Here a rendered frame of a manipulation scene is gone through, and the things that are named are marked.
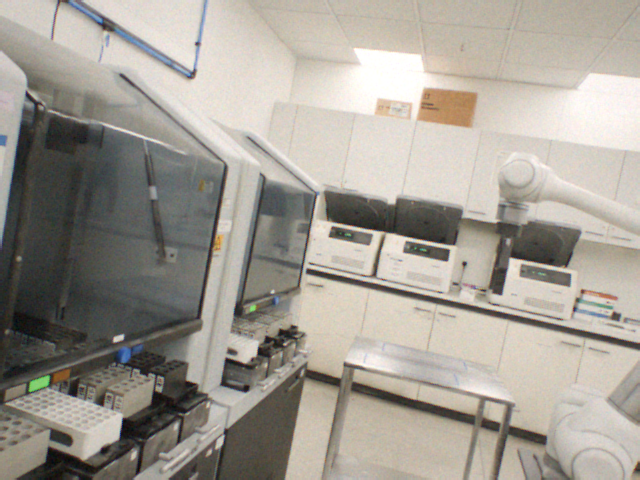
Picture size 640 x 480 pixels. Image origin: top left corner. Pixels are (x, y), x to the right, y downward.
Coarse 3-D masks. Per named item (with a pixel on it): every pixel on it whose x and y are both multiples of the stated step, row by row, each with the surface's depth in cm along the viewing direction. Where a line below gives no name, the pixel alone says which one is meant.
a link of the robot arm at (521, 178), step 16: (512, 160) 129; (528, 160) 128; (512, 176) 128; (528, 176) 126; (544, 176) 129; (512, 192) 131; (528, 192) 129; (544, 192) 130; (560, 192) 130; (576, 192) 129; (576, 208) 132; (592, 208) 131; (608, 208) 131; (624, 208) 133; (624, 224) 134
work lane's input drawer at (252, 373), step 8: (224, 360) 157; (232, 360) 157; (256, 360) 161; (264, 360) 165; (224, 368) 156; (232, 368) 156; (240, 368) 155; (248, 368) 155; (256, 368) 157; (264, 368) 164; (224, 376) 156; (232, 376) 156; (240, 376) 155; (248, 376) 154; (256, 376) 158; (264, 376) 166; (248, 384) 154; (256, 384) 160; (264, 384) 159; (272, 384) 161
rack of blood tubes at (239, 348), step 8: (232, 336) 166; (240, 336) 167; (232, 344) 157; (240, 344) 159; (248, 344) 160; (256, 344) 163; (232, 352) 167; (240, 352) 157; (248, 352) 158; (256, 352) 165; (240, 360) 157
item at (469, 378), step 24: (360, 336) 220; (360, 360) 183; (384, 360) 189; (408, 360) 196; (432, 360) 203; (456, 360) 210; (432, 384) 173; (456, 384) 176; (480, 384) 182; (336, 408) 179; (480, 408) 211; (504, 408) 171; (336, 432) 179; (504, 432) 170; (336, 456) 220
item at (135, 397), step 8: (136, 384) 109; (144, 384) 110; (152, 384) 113; (120, 392) 103; (128, 392) 104; (136, 392) 107; (144, 392) 110; (152, 392) 113; (120, 400) 103; (128, 400) 105; (136, 400) 108; (144, 400) 111; (120, 408) 103; (128, 408) 105; (136, 408) 108; (128, 416) 106
